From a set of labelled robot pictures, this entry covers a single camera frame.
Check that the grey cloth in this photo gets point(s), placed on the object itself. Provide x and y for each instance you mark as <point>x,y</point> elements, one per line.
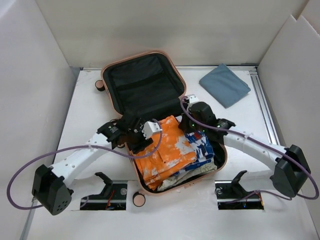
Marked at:
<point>224,85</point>

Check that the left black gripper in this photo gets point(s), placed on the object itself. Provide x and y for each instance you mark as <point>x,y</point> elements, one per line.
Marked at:
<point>142,142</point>

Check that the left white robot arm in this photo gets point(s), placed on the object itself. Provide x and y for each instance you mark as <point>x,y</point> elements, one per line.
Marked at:
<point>56,186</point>

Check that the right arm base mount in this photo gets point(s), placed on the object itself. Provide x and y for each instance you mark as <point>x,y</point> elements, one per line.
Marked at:
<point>232,196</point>

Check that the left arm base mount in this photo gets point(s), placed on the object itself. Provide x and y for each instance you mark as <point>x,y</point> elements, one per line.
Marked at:
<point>113,196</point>

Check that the orange white cloth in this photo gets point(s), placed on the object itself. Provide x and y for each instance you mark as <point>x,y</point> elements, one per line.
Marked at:
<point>173,154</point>

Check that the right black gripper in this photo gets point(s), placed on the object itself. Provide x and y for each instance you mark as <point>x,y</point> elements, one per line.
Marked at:
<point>184,125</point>

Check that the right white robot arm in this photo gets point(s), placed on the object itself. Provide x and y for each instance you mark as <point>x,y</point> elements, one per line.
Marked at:
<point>287,170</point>

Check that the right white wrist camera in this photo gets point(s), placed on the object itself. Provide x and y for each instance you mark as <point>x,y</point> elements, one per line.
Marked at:
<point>191,99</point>

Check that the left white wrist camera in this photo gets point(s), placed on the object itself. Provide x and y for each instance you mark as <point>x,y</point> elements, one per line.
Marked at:
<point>150,128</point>

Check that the pink hard-shell suitcase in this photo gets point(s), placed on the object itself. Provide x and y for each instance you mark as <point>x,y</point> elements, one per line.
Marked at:
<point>149,86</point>

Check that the cream green printed cloth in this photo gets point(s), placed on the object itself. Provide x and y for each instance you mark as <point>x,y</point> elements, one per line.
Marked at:
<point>181,177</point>

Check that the blue white red cloth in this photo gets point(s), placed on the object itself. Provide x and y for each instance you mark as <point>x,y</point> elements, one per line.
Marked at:
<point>202,148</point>

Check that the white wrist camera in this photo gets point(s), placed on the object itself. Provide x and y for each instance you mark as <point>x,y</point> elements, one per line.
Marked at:
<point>150,128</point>
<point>191,99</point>

